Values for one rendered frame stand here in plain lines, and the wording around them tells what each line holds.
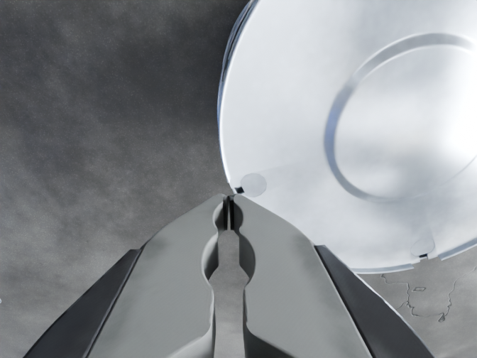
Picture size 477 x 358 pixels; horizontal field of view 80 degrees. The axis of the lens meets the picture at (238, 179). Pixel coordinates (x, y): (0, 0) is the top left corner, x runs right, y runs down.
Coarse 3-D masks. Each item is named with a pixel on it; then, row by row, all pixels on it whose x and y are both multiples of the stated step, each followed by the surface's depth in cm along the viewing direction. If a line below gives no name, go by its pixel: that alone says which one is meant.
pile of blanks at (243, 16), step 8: (256, 0) 20; (248, 8) 21; (240, 16) 35; (240, 24) 21; (232, 32) 35; (232, 40) 22; (232, 48) 22; (224, 56) 37; (224, 64) 23; (224, 72) 23
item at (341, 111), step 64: (320, 0) 18; (384, 0) 18; (448, 0) 18; (256, 64) 19; (320, 64) 19; (384, 64) 19; (448, 64) 19; (256, 128) 21; (320, 128) 22; (384, 128) 21; (448, 128) 21; (320, 192) 24; (384, 192) 24; (448, 192) 25; (384, 256) 28; (448, 256) 27
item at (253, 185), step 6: (252, 174) 23; (258, 174) 23; (246, 180) 23; (252, 180) 23; (258, 180) 23; (264, 180) 23; (246, 186) 24; (252, 186) 24; (258, 186) 24; (264, 186) 24; (246, 192) 24; (252, 192) 24; (258, 192) 24
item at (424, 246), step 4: (420, 240) 27; (424, 240) 27; (428, 240) 27; (416, 244) 27; (420, 244) 27; (424, 244) 27; (428, 244) 27; (432, 244) 27; (412, 248) 27; (416, 248) 28; (420, 248) 28; (424, 248) 28; (428, 248) 28; (432, 248) 28; (412, 252) 28; (416, 252) 28; (420, 252) 28; (424, 252) 28; (428, 252) 28
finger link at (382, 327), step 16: (320, 256) 9; (336, 256) 9; (336, 272) 8; (352, 272) 8; (336, 288) 8; (352, 288) 8; (368, 288) 8; (352, 304) 7; (368, 304) 7; (384, 304) 7; (368, 320) 7; (384, 320) 7; (400, 320) 7; (368, 336) 7; (384, 336) 7; (400, 336) 7; (416, 336) 7; (384, 352) 6; (400, 352) 6; (416, 352) 6; (432, 352) 6
